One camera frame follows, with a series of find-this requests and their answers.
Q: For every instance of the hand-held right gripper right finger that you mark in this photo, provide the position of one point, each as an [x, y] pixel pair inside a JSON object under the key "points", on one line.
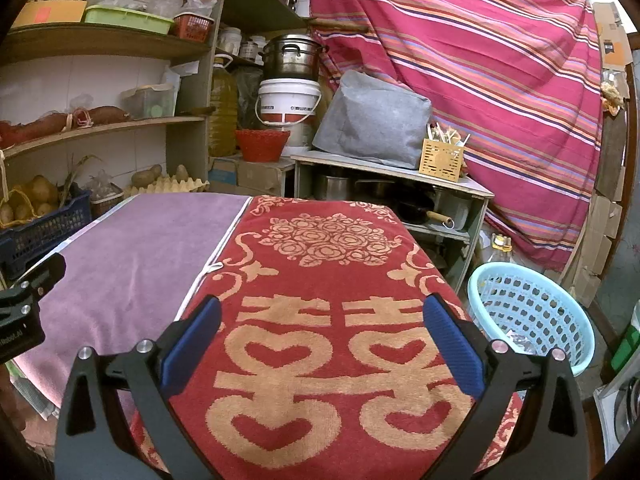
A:
{"points": [[452, 346]]}

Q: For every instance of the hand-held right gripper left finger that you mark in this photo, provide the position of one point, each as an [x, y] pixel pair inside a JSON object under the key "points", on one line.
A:
{"points": [[192, 342]]}

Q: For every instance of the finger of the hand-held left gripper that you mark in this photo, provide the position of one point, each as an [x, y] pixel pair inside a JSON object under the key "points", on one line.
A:
{"points": [[45, 272]]}

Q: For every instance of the light blue plastic basket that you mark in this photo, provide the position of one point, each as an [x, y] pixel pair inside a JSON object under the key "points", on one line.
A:
{"points": [[530, 300]]}

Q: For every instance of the blue plastic crate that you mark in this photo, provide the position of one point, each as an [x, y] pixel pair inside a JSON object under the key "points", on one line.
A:
{"points": [[50, 233]]}

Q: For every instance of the pile of potatoes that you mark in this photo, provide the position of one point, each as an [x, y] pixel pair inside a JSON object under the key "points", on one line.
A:
{"points": [[37, 190]]}

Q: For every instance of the small brown basket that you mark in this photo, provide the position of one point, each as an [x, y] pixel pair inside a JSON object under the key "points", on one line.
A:
{"points": [[106, 201]]}

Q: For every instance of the purple towel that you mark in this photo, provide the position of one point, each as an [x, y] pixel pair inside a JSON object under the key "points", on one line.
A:
{"points": [[140, 260]]}

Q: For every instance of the clear oil bottle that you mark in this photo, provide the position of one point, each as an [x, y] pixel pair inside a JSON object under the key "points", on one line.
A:
{"points": [[500, 247]]}

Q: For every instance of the loose potato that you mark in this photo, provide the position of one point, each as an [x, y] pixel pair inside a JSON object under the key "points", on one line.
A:
{"points": [[182, 172], [146, 175]]}

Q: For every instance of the red gold patterned towel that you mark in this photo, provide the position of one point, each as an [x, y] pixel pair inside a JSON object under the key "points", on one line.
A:
{"points": [[320, 280]]}

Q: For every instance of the sweet potato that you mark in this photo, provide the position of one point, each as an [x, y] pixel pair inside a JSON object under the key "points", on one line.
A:
{"points": [[109, 114], [35, 129]]}

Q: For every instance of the egg tray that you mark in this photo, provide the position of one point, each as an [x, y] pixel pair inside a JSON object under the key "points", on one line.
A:
{"points": [[170, 186]]}

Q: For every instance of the green box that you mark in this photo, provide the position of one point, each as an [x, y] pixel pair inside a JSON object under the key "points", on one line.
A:
{"points": [[629, 340]]}

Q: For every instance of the brown cardboard box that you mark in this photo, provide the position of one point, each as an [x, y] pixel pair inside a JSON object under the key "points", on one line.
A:
{"points": [[255, 175]]}

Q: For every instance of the bamboo chopstick holder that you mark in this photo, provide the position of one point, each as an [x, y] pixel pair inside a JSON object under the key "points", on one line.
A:
{"points": [[440, 161]]}

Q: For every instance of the steel bowl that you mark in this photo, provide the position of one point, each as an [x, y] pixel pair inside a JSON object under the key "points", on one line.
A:
{"points": [[627, 410]]}

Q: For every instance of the grey cabinet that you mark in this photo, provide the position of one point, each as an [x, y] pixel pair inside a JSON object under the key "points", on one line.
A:
{"points": [[380, 167]]}

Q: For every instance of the small steel pot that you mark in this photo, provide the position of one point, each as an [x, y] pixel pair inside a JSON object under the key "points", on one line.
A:
{"points": [[332, 187]]}

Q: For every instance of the clear plastic container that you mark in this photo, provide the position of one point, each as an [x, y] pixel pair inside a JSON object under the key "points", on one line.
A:
{"points": [[147, 101]]}

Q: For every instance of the red plastic basin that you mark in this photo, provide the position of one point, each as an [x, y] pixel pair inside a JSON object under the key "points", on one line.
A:
{"points": [[261, 145]]}

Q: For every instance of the bundle of chopsticks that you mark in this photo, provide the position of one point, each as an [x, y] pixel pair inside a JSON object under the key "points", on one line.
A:
{"points": [[445, 132]]}

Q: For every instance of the yellow oil jug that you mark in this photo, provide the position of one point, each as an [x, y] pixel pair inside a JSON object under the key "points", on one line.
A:
{"points": [[222, 110]]}

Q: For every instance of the wooden shelf unit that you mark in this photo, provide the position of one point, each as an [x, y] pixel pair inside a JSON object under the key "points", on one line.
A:
{"points": [[100, 42]]}

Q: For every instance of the grey cloth cover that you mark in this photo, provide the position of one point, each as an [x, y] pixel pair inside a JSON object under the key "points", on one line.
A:
{"points": [[372, 120]]}

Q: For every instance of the yellow cardboard box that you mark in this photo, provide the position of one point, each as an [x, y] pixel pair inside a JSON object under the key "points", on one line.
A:
{"points": [[47, 13]]}

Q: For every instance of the green plastic tray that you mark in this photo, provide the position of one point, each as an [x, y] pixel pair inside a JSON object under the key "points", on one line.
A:
{"points": [[125, 20]]}

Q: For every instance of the white plastic bucket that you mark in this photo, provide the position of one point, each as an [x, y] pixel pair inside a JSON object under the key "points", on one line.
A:
{"points": [[287, 95]]}

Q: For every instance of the small red basket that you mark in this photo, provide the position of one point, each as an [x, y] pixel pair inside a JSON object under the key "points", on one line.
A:
{"points": [[192, 28]]}

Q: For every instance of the red striped cloth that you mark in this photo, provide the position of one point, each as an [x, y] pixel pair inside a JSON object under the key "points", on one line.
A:
{"points": [[475, 60]]}

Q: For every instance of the white plastic jar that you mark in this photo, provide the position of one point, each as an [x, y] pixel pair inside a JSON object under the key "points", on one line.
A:
{"points": [[230, 41]]}

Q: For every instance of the orange crumpled bundle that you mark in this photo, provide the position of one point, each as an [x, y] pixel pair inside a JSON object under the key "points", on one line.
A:
{"points": [[613, 96]]}

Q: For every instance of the large steel pot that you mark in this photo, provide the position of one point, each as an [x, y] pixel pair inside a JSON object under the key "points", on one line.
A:
{"points": [[292, 57]]}

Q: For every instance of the printed cardboard box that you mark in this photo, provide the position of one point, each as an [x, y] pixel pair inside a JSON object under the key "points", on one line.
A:
{"points": [[612, 35]]}

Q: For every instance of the cardboard wall panels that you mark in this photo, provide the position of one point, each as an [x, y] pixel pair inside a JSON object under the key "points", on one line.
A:
{"points": [[600, 220]]}

